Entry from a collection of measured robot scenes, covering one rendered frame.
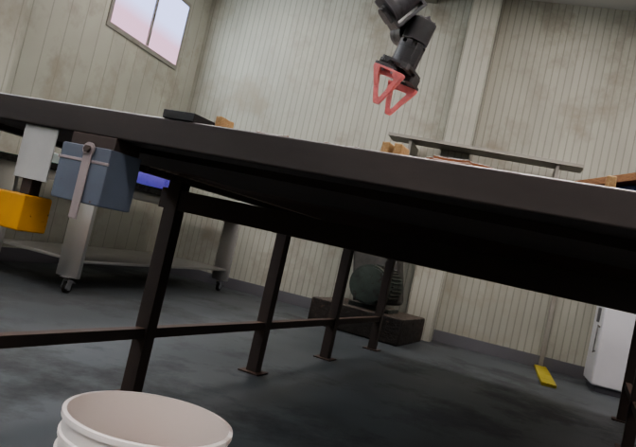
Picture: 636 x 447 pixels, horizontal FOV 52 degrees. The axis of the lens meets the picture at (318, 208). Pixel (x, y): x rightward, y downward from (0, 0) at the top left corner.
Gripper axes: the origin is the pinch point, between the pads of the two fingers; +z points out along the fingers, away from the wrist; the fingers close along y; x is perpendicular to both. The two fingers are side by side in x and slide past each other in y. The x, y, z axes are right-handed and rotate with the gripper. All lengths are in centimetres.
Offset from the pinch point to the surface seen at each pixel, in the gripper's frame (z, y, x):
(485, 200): 10.6, 25.3, 31.8
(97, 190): 42, 24, -39
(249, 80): -35, -556, -370
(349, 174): 16.3, 24.2, 8.7
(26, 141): 41, 20, -66
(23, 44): 35, -268, -401
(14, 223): 57, 23, -56
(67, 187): 44, 23, -47
